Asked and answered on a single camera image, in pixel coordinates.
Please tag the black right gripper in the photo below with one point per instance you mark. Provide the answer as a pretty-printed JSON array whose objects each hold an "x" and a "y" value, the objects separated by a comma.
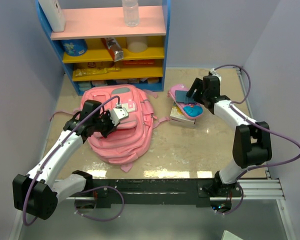
[{"x": 195, "y": 85}]

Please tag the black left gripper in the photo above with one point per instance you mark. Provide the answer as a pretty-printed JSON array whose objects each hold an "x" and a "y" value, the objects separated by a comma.
[{"x": 111, "y": 128}]

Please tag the teal leather card wallet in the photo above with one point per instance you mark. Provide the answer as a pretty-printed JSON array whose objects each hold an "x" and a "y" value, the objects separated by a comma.
[{"x": 180, "y": 96}]

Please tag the pink student backpack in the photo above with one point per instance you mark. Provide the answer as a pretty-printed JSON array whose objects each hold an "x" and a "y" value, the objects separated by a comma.
[{"x": 132, "y": 137}]

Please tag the pink blue pencil case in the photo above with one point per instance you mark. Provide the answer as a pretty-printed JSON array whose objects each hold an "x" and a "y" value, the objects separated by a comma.
[{"x": 191, "y": 111}]

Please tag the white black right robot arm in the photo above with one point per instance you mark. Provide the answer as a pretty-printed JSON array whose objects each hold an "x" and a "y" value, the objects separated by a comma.
[{"x": 252, "y": 142}]

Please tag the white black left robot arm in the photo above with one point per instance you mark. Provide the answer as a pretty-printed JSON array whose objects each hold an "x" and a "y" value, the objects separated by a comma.
[{"x": 38, "y": 193}]

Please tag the pale green tissue pack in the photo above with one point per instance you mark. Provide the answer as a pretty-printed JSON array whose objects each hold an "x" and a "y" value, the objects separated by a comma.
[{"x": 84, "y": 85}]

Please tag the orange silver snack bag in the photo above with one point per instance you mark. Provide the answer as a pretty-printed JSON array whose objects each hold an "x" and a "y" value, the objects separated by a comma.
[{"x": 115, "y": 50}]

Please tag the illustrated children's book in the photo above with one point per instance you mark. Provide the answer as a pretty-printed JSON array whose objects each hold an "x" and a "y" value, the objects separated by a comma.
[{"x": 177, "y": 115}]

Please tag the yellow snack packet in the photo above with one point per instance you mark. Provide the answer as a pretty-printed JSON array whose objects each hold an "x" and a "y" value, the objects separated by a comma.
[{"x": 86, "y": 72}]

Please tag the orange flat box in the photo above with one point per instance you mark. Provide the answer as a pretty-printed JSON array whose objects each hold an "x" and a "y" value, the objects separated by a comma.
[{"x": 139, "y": 62}]

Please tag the red yellow snack box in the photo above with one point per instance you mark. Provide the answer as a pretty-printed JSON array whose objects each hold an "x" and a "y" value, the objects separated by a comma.
[{"x": 91, "y": 65}]

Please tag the blue shelf with coloured boards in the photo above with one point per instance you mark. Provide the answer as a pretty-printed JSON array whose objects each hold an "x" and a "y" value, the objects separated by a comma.
[{"x": 97, "y": 48}]

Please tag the blue snack canister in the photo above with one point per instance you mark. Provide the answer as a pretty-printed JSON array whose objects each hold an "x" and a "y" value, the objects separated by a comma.
[{"x": 74, "y": 47}]

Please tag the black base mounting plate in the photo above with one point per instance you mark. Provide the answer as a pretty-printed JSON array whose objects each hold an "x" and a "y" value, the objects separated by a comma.
[{"x": 199, "y": 192}]

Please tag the clear plastic water bottle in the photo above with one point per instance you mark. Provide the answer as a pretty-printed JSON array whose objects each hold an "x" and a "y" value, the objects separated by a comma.
[{"x": 131, "y": 12}]

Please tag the white rectangular device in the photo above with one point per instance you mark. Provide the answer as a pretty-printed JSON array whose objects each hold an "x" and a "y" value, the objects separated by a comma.
[{"x": 54, "y": 14}]

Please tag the white paper corner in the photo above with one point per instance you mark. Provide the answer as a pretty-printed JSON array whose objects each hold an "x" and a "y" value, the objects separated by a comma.
[{"x": 227, "y": 235}]

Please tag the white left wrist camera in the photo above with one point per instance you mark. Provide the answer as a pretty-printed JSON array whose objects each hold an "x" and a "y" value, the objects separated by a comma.
[{"x": 117, "y": 114}]

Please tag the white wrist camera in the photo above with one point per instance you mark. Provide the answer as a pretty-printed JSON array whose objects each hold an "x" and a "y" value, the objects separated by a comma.
[
  {"x": 117, "y": 114},
  {"x": 213, "y": 72}
]

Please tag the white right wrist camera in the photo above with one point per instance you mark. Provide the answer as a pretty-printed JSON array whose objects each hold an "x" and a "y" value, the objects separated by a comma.
[{"x": 213, "y": 72}]

